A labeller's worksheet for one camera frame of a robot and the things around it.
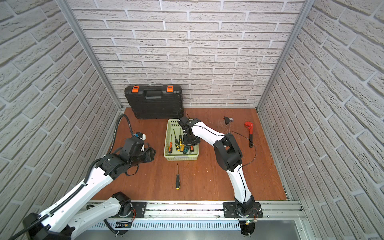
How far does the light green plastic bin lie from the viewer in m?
0.89

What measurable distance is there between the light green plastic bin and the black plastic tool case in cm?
7

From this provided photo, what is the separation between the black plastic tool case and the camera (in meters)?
0.94
